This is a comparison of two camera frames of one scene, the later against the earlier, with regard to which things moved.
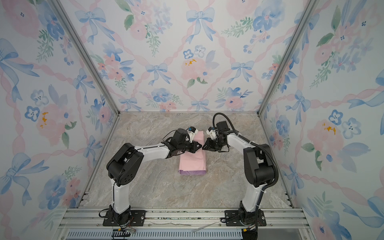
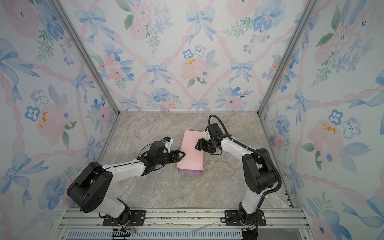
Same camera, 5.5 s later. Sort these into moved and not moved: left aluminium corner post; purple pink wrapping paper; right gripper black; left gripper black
Moved: left gripper black
Not moved: right gripper black; left aluminium corner post; purple pink wrapping paper
